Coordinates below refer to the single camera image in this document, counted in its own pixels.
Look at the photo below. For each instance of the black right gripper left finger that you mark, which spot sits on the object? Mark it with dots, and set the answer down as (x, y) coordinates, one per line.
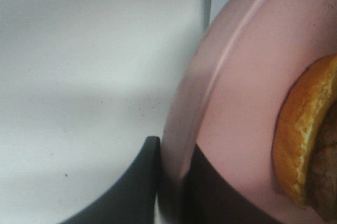
(132, 198)

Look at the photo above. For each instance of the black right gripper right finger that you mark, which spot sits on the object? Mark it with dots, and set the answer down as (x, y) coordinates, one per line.
(208, 198)

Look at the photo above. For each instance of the pink round plate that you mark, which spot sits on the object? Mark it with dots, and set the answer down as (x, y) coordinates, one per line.
(229, 98)

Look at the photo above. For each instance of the burger with lettuce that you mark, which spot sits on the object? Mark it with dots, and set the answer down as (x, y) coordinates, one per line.
(304, 144)

